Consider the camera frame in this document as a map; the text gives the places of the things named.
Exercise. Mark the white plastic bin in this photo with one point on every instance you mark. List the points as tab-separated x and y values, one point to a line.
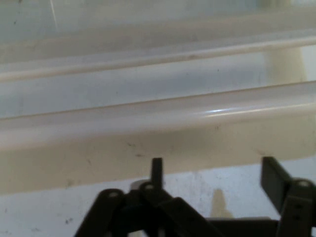
123	138

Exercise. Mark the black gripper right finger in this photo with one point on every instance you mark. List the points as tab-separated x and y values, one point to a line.
296	202

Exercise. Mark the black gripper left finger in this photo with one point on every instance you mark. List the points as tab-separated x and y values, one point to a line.
153	209

